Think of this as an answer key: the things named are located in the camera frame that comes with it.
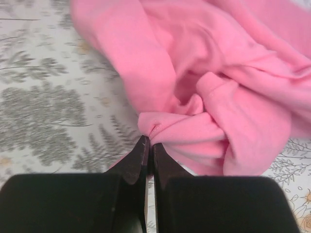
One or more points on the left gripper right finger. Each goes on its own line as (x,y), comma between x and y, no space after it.
(217,204)

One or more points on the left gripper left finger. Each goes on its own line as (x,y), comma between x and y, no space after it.
(109,202)

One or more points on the pink t shirt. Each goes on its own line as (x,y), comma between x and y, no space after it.
(222,84)

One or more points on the floral table cloth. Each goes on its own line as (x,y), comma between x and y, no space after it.
(62,107)

